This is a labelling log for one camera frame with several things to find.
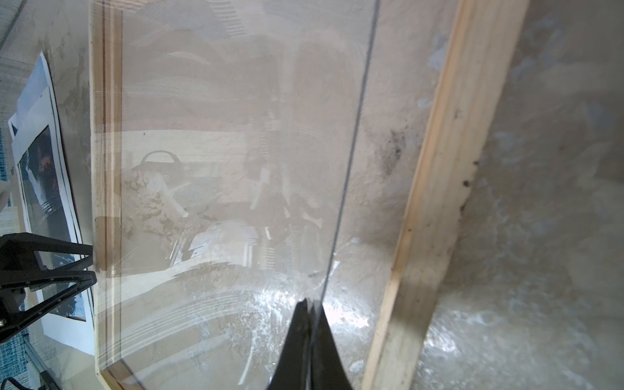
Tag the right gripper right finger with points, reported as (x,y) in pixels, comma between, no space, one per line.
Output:
(326,369)

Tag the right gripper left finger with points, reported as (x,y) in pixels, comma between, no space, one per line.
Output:
(292,369)

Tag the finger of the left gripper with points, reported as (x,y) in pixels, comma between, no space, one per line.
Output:
(13,284)
(20,252)

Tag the wooden picture frame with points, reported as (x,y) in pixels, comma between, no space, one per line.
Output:
(436,74)

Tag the clear acrylic sheet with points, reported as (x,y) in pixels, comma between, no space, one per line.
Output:
(223,137)

